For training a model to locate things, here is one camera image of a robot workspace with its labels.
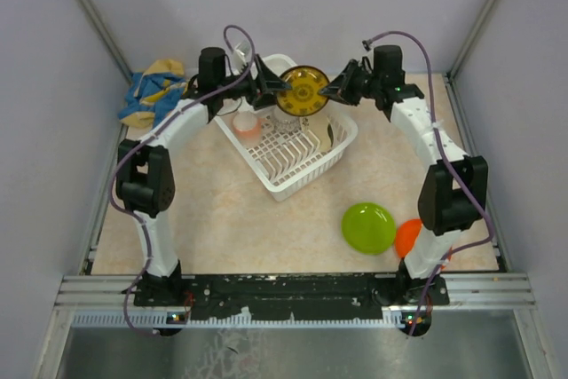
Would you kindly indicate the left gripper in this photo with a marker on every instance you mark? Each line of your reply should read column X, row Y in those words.
column 266, row 80

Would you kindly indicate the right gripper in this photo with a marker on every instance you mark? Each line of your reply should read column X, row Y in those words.
column 337, row 87

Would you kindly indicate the white patterned small bowl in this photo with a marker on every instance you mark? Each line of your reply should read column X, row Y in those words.
column 286, row 124

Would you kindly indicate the pink ceramic mug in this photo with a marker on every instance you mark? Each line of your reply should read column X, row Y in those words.
column 247, row 125

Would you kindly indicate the black and yellow plate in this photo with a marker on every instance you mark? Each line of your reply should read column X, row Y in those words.
column 303, row 98

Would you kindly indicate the cream plate with black marks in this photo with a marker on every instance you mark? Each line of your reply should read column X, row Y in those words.
column 318, row 129

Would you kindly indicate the white plastic dish rack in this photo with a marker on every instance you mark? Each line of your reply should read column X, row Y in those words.
column 285, row 163

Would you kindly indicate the blue and yellow cloth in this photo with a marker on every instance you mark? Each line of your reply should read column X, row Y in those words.
column 153, row 94

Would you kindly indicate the green plate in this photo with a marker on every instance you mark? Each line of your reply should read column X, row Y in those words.
column 368, row 228

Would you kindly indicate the orange plate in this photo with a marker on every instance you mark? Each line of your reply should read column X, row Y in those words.
column 408, row 237

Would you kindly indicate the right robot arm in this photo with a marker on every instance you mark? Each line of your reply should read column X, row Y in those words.
column 453, row 192

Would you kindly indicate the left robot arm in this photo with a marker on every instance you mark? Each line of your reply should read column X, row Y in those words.
column 144, row 179

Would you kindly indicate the black mounting base plate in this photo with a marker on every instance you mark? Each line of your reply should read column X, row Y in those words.
column 304, row 296

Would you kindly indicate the aluminium frame rail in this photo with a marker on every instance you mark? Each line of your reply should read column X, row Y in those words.
column 104, row 301

